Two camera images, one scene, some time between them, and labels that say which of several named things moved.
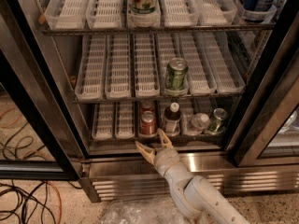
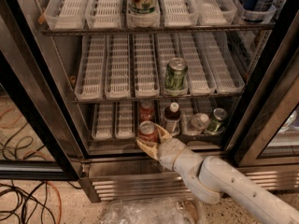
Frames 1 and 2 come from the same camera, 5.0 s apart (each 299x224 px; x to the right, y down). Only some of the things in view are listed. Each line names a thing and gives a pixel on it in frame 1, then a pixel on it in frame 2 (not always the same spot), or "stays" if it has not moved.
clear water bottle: x=194 y=124 stays
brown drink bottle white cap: x=171 y=121 stays
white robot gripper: x=164 y=160 → x=170 y=152
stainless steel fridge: x=87 y=71 stays
